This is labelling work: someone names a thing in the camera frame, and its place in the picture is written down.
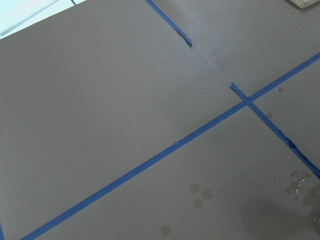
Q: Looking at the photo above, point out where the bamboo cutting board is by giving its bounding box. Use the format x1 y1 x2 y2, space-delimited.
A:
290 0 320 9

